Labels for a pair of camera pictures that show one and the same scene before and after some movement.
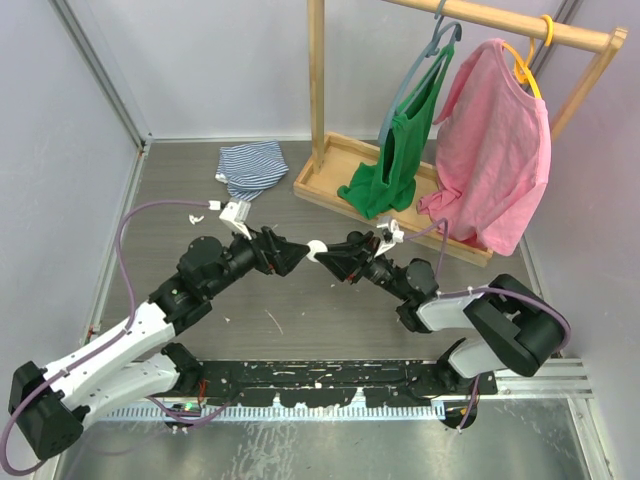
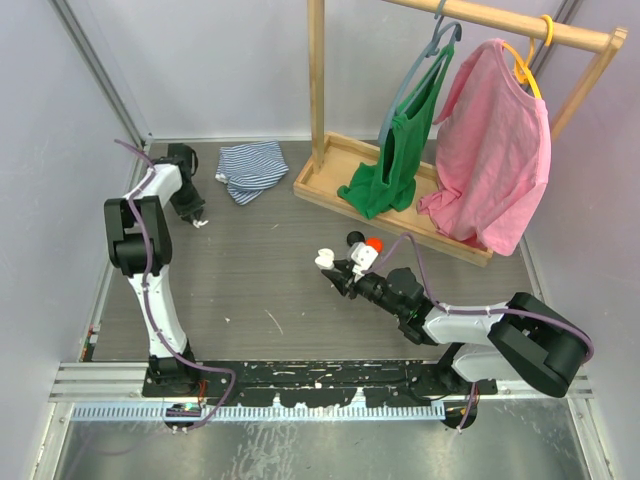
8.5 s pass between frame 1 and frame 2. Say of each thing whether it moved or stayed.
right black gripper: moved
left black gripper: moved
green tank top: stayed
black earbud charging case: stayed
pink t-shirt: stayed
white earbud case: moved
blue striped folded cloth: stayed
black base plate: stayed
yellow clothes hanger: stayed
